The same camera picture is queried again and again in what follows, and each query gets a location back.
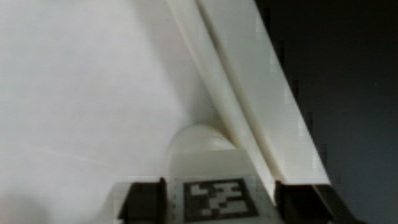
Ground white table leg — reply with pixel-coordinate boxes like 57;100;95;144
167;125;285;224

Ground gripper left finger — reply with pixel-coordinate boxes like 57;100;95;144
118;179;167;224

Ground white square tabletop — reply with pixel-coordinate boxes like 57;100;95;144
0;0;329;224

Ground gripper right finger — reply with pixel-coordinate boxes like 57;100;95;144
274;181;368;224

